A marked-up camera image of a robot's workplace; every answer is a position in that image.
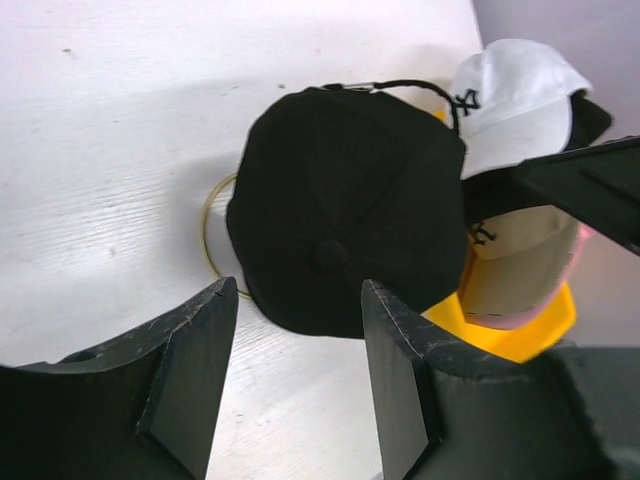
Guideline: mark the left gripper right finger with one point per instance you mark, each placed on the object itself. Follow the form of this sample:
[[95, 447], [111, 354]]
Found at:
[[447, 410]]

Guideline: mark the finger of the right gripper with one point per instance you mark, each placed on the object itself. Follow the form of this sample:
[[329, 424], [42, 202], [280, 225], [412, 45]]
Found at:
[[601, 190]]

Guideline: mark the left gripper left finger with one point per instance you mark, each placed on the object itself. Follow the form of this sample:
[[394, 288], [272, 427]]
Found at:
[[143, 405]]

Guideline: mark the pink cap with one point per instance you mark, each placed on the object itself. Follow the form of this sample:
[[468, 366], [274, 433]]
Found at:
[[512, 280]]

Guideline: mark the black cap gold logo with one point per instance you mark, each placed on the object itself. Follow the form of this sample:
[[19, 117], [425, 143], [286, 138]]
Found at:
[[338, 186]]

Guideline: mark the black cap white logo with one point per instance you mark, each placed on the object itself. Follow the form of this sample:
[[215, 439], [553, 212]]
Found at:
[[504, 189]]

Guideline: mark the beige cap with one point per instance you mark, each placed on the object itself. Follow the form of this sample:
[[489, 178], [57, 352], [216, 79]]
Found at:
[[529, 223]]

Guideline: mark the yellow plastic tray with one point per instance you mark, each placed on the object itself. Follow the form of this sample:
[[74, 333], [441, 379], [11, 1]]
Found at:
[[519, 344]]

